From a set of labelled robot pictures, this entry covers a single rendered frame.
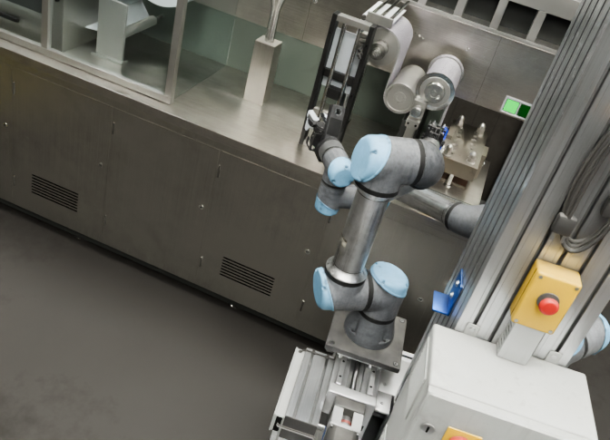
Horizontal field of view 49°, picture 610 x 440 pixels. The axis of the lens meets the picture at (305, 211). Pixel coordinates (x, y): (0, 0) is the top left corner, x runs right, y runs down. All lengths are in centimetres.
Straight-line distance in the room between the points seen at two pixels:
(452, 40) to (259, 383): 163
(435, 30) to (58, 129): 165
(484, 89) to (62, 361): 204
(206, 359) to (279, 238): 61
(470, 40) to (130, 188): 156
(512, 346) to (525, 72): 163
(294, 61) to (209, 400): 151
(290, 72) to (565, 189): 199
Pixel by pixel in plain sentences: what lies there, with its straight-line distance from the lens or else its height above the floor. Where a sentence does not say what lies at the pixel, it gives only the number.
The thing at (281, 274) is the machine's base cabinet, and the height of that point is 36.
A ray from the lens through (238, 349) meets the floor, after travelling 298.
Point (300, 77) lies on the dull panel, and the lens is 309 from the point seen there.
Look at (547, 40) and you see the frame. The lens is 293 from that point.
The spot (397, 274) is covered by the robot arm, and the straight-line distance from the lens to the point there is 188.
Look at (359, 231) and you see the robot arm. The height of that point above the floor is 121.
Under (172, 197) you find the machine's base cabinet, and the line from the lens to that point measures 289.
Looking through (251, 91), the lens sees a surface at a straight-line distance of 290.
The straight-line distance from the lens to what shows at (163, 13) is 266.
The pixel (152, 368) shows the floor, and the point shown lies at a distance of 285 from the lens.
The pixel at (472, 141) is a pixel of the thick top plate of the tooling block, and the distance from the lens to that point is 287.
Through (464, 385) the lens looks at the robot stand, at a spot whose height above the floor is 123.
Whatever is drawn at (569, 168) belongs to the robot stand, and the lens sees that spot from 128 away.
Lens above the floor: 214
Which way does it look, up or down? 33 degrees down
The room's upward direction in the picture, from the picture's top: 16 degrees clockwise
